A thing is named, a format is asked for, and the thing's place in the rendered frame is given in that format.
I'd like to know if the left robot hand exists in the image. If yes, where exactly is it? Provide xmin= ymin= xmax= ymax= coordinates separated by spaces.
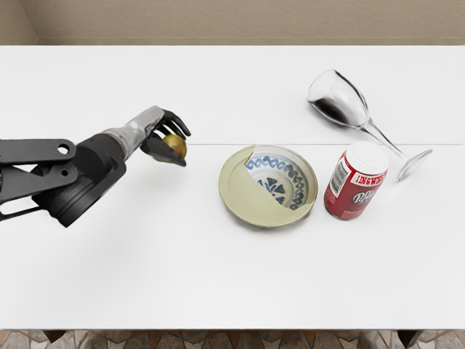
xmin=122 ymin=105 xmax=192 ymax=168

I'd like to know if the yellow-green round fruit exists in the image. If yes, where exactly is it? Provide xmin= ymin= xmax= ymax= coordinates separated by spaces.
xmin=152 ymin=133 xmax=188 ymax=163

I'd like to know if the cream plate with blue pattern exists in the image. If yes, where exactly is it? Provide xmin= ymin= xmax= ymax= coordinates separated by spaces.
xmin=218 ymin=144 xmax=319 ymax=229

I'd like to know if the clear wine glass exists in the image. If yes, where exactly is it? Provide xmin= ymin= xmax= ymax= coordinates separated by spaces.
xmin=306 ymin=68 xmax=434 ymax=182

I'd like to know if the red soda can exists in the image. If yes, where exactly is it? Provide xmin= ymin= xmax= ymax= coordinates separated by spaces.
xmin=323 ymin=140 xmax=390 ymax=222

